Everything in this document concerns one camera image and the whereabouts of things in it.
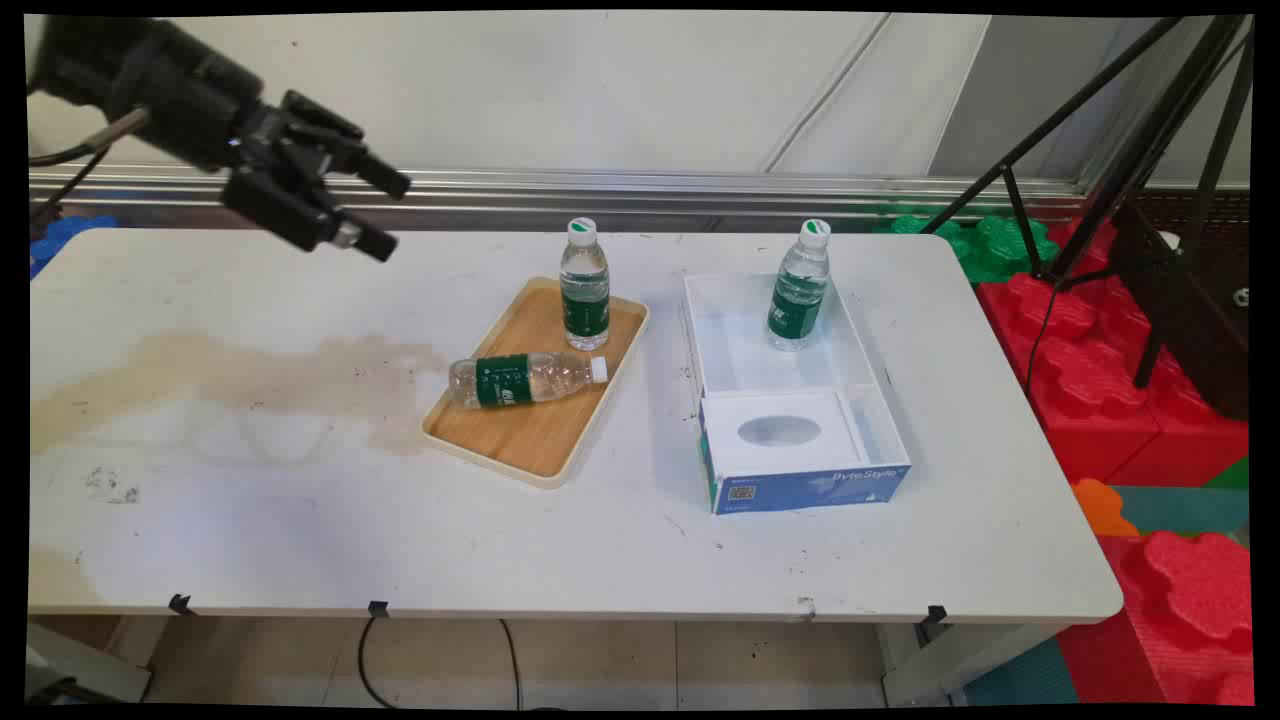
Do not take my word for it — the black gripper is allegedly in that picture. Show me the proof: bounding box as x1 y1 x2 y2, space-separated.
32 15 412 264

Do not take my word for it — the green label water bottle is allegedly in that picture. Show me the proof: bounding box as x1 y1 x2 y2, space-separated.
559 217 611 352
767 218 833 353
447 351 609 410

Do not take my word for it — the blue foam block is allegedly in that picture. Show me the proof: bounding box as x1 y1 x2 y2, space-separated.
30 214 121 281

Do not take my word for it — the wooden tray with cream rim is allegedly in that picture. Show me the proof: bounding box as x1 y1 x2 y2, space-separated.
421 276 651 490

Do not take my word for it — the white table leg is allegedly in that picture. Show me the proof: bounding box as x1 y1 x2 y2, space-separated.
27 620 153 703
880 622 1063 709

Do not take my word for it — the white open box blue front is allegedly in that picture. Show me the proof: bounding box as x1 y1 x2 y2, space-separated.
683 270 912 516

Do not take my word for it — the green foam block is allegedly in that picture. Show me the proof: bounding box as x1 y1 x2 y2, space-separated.
870 212 1061 286

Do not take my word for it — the large red foam block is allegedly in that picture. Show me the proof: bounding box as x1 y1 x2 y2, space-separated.
975 270 1163 483

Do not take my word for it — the black tripod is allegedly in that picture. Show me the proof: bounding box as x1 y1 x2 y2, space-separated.
920 15 1253 391

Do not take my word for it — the orange foam piece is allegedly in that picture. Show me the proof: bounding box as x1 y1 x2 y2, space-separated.
1070 478 1141 538

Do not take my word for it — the black bag on tripod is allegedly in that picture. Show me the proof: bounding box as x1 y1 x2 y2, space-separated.
1108 190 1251 421

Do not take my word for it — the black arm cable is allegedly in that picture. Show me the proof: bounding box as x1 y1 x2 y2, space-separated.
28 105 151 233

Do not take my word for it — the aluminium rail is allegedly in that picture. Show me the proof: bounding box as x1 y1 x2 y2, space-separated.
28 165 1089 233

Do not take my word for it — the black cable under table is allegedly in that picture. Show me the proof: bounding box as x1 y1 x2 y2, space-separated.
499 620 524 710
357 615 403 710

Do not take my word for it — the thin black tripod cable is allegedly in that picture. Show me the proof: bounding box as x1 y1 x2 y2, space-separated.
1024 278 1063 403

